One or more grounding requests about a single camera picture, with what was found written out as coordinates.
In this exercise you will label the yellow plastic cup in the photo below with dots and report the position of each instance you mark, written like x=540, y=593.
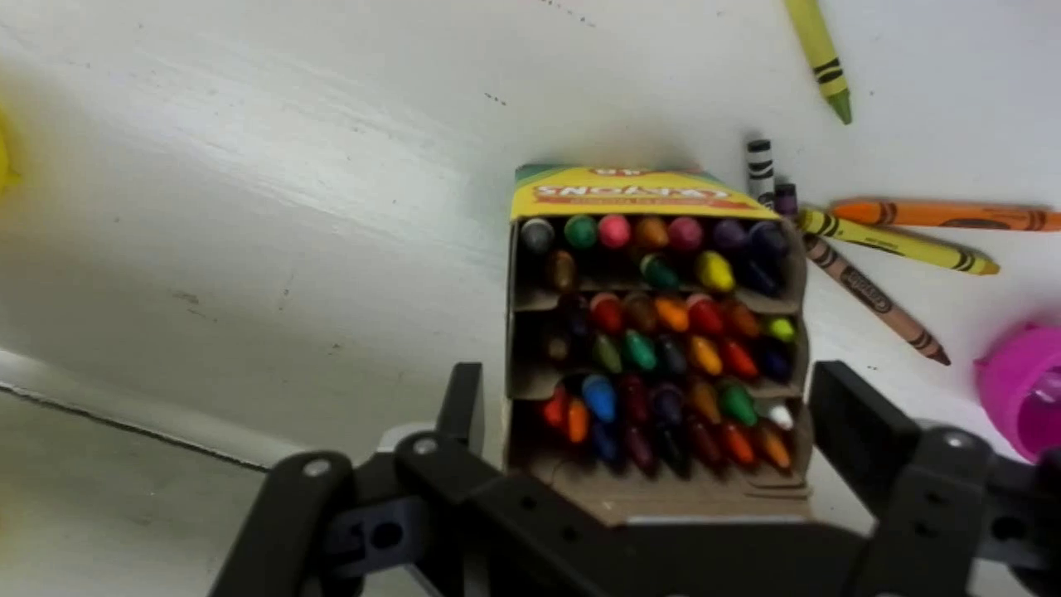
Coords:
x=4, y=150

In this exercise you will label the pink plastic cup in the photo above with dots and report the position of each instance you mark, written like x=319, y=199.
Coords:
x=1023, y=385

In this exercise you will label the dark purple crayon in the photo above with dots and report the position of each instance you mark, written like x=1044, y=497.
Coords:
x=787, y=196

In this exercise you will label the yellow-green crayon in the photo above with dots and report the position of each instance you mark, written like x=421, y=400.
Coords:
x=819, y=53

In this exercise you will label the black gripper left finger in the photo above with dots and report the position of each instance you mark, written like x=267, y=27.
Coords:
x=287, y=519

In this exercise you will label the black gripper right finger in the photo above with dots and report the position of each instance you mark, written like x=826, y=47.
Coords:
x=873, y=442

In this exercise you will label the yellow green crayon box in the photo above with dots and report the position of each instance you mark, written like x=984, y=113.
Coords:
x=640, y=194

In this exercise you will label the black white striped crayon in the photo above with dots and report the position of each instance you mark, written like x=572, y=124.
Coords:
x=761, y=165

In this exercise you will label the brown crayon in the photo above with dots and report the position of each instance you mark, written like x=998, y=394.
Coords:
x=873, y=295

